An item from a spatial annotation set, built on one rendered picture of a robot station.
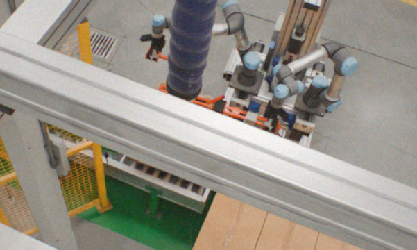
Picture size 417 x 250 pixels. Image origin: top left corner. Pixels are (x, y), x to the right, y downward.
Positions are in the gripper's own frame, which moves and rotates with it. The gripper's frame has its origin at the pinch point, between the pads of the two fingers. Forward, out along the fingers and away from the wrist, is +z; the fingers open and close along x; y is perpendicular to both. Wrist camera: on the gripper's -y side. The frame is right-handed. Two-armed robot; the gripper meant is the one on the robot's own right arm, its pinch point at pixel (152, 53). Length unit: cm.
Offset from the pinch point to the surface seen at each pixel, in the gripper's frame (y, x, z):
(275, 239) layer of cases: 119, -69, 71
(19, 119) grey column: -12, -129, -90
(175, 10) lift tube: 22, -32, -77
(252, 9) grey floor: 42, 211, 125
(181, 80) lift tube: 30, -35, -27
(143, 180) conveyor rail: 17, -58, 68
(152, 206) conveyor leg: 25, -58, 107
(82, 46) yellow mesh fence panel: -15, -67, -69
